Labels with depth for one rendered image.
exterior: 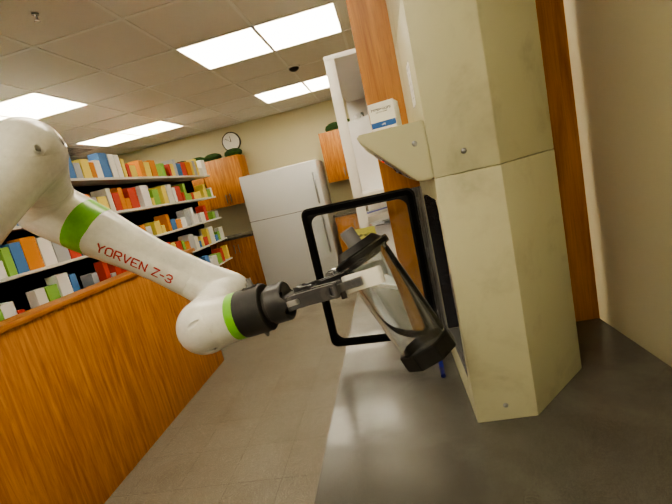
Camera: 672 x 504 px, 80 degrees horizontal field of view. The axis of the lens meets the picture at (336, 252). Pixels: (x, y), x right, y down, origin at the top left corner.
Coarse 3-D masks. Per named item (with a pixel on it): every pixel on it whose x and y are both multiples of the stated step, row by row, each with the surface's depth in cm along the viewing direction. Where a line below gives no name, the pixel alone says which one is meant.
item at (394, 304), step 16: (352, 256) 66; (368, 256) 67; (384, 256) 68; (352, 272) 68; (384, 272) 67; (400, 272) 68; (368, 288) 67; (384, 288) 67; (400, 288) 67; (368, 304) 69; (384, 304) 67; (400, 304) 66; (416, 304) 67; (384, 320) 68; (400, 320) 67; (416, 320) 66; (432, 320) 68; (400, 336) 67; (416, 336) 66; (432, 336) 67; (400, 352) 69; (416, 352) 67
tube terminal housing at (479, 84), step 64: (448, 0) 63; (512, 0) 68; (448, 64) 64; (512, 64) 69; (448, 128) 66; (512, 128) 69; (448, 192) 68; (512, 192) 69; (448, 256) 71; (512, 256) 69; (512, 320) 71; (512, 384) 74
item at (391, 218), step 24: (336, 216) 105; (360, 216) 103; (384, 216) 102; (408, 216) 101; (336, 240) 106; (408, 240) 102; (336, 264) 108; (408, 264) 103; (432, 288) 103; (336, 312) 111; (360, 312) 109
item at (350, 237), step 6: (348, 228) 70; (342, 234) 70; (348, 234) 70; (354, 234) 70; (372, 234) 69; (348, 240) 70; (354, 240) 70; (360, 240) 68; (366, 240) 68; (372, 240) 68; (348, 246) 71; (354, 246) 68; (360, 246) 67; (348, 252) 68; (354, 252) 67; (342, 258) 69; (348, 258) 68
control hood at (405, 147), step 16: (400, 128) 67; (416, 128) 67; (368, 144) 68; (384, 144) 68; (400, 144) 68; (416, 144) 67; (384, 160) 76; (400, 160) 68; (416, 160) 68; (416, 176) 68; (432, 176) 68
